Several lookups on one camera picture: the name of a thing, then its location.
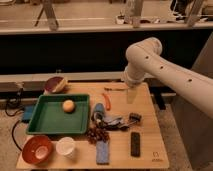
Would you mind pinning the black remote control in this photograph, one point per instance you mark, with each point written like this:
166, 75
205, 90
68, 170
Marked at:
135, 144

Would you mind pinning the white cup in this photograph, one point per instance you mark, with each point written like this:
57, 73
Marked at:
66, 147

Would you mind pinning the blue sponge cloth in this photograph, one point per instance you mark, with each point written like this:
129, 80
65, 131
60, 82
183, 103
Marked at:
102, 152

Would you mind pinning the dark metal fork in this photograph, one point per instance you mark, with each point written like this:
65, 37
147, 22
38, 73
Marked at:
114, 89

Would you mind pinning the bunch of dark grapes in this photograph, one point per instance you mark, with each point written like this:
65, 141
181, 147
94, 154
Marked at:
95, 134

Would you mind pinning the orange carrot toy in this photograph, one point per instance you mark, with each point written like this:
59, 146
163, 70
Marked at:
107, 101

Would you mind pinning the small black box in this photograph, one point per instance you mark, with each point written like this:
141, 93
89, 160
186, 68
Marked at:
135, 117

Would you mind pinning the red bowl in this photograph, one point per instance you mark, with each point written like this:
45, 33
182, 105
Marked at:
37, 149

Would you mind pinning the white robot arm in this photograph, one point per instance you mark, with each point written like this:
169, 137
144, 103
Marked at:
145, 57

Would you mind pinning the yellow round fruit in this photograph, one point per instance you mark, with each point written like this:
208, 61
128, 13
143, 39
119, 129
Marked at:
68, 106

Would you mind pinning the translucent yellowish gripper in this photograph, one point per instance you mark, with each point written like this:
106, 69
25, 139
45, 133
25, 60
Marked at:
131, 95

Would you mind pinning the blue cylindrical bottle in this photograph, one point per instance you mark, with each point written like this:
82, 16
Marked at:
98, 112

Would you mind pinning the grey blue crumpled cloth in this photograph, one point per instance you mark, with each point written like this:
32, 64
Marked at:
112, 123

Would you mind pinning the green plastic tray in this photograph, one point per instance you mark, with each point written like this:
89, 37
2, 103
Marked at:
49, 117

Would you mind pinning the blue electronic box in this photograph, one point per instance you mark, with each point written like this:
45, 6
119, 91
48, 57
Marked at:
27, 114

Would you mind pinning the purple bowl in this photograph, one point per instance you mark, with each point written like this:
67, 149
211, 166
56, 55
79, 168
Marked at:
55, 84

